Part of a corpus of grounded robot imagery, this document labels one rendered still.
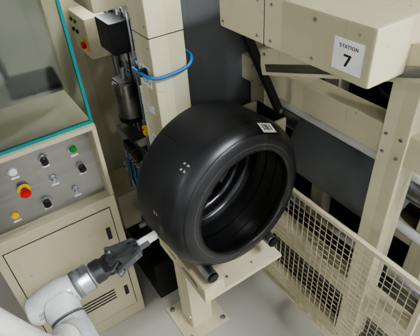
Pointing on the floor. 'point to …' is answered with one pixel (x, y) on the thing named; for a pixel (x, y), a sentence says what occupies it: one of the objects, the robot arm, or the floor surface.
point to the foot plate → (219, 318)
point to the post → (165, 97)
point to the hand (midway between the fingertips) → (147, 239)
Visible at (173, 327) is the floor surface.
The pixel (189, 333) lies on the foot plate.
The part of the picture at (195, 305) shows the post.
